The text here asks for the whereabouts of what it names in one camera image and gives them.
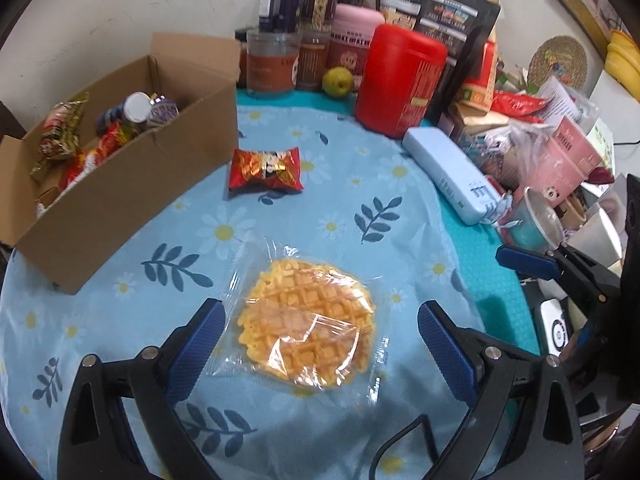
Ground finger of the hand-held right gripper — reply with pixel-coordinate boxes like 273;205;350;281
496;242;622;307

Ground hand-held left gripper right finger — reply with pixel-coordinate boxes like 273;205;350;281
417;300;586;480

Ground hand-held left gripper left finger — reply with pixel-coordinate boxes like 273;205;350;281
57;297;227;480

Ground clear waffle packet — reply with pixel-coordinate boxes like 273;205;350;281
202;234;393;406

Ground cardboard box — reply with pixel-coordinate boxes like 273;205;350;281
0;32;242;295

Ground red cartoon snack packet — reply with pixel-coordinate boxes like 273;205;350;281
228;146;305;202

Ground purple bread packet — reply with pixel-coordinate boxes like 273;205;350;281
147;92;180;126

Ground blue white tube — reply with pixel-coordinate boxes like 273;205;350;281
97;91;153;136

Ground gold red snack packet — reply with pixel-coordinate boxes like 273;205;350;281
30;91;91;176

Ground clear plastic cup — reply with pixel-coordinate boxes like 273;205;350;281
500;187;566;256

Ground white round device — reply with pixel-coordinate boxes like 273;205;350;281
537;297;576;356

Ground pink carton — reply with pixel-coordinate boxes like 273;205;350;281
520;115;603;201

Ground white blue case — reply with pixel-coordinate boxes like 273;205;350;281
402;127;503;226

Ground red plastic packets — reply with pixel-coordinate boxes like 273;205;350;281
492;90;551;121

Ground orange yellow box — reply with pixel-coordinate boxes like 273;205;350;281
460;40;501;111

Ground blue floral tablecloth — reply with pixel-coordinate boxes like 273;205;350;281
0;87;538;480

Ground round woven mat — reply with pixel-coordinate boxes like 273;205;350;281
527;35;590;90

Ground red canister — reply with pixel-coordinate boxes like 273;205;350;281
354;24;448;140

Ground stack of yellow bowls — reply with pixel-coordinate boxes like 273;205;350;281
605;30;640;92

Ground green pear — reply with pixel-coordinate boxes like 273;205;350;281
321;66;355;97

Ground black printed pouch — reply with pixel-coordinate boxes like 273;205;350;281
375;0;502;121

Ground narrow brown label jar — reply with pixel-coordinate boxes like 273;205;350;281
295;30;332;92

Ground pink jar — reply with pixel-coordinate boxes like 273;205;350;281
327;4;385;92

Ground wide jar red powder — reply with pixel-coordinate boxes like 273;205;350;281
245;27;301;100

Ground small black lid jar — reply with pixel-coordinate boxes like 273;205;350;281
235;25;251;88

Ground black cable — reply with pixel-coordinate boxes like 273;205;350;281
367;417;451;480

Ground gold picture frame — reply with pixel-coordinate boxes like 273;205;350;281
547;0;631;58

